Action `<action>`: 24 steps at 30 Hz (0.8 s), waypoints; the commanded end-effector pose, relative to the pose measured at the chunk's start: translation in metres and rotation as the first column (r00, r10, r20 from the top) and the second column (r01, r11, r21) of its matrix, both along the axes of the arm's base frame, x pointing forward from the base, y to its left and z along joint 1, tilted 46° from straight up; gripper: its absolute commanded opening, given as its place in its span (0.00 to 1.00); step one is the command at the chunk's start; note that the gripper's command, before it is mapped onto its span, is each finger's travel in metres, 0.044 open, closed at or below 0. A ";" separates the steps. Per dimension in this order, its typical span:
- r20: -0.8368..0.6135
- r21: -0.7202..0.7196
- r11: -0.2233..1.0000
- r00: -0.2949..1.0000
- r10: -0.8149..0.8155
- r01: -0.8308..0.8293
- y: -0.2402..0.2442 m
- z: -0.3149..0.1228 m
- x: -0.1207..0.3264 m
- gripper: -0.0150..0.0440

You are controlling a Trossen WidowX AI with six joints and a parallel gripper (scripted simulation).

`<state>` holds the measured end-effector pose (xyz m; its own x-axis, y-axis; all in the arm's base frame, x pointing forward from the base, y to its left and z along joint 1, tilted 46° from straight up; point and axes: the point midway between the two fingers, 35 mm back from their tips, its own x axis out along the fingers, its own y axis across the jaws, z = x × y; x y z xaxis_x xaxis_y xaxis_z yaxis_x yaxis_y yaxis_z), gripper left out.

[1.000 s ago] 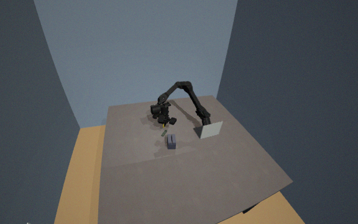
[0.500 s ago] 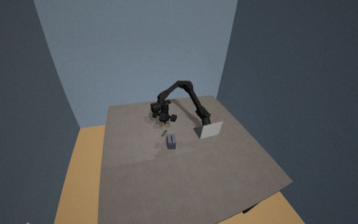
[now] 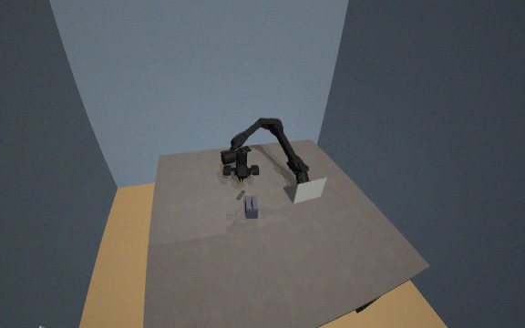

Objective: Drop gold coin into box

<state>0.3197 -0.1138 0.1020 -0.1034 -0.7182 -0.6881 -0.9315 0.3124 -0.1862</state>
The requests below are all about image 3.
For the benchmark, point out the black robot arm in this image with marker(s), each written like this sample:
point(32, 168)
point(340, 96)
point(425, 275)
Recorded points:
point(294, 163)

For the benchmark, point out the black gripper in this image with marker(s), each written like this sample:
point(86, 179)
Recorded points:
point(227, 169)

